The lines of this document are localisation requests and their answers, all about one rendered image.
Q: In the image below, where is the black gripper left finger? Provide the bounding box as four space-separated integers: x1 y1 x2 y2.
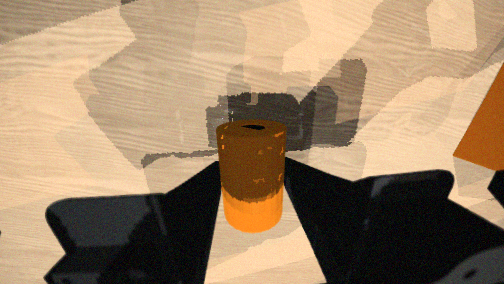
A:
45 161 222 284

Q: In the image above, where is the orange knob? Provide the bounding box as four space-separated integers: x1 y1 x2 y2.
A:
216 119 287 233

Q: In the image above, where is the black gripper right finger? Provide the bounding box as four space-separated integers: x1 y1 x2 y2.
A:
284 157 455 283

